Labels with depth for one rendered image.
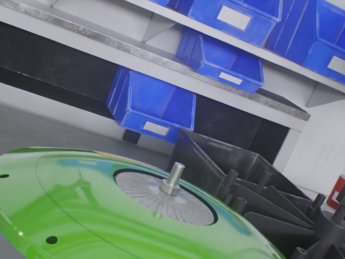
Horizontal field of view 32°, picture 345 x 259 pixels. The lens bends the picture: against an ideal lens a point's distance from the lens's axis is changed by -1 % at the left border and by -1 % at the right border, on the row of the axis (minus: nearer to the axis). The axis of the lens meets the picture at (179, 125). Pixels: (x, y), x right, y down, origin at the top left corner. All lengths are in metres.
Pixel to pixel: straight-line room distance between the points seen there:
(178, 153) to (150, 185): 0.68
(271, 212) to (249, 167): 0.42
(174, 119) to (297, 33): 0.35
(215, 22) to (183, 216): 0.79
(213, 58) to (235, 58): 0.06
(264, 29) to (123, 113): 0.35
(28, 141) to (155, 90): 0.45
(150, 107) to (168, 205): 0.96
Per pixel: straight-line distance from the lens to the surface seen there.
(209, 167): 1.10
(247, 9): 1.30
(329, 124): 1.74
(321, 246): 0.91
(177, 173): 0.55
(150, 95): 1.48
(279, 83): 1.62
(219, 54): 1.50
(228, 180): 0.93
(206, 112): 1.56
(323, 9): 1.61
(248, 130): 1.62
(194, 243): 0.50
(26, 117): 1.26
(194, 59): 1.36
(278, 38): 1.52
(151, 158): 1.33
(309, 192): 1.71
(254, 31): 1.32
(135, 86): 1.46
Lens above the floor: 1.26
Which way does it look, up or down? 11 degrees down
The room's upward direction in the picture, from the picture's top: 24 degrees clockwise
